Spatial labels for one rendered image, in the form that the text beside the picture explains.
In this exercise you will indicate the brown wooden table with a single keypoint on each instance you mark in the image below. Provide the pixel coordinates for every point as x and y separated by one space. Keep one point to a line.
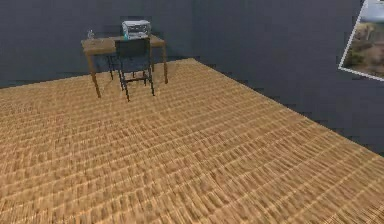
100 46

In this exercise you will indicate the dark grey chair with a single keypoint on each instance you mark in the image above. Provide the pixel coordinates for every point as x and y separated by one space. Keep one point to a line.
132 50

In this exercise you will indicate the small clear glass object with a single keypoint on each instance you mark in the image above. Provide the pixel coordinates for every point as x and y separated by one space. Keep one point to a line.
90 34

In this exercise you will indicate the silver toaster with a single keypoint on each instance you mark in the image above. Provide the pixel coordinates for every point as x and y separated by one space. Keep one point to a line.
136 29

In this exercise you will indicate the white framed window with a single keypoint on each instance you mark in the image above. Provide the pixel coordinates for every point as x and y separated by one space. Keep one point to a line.
366 46

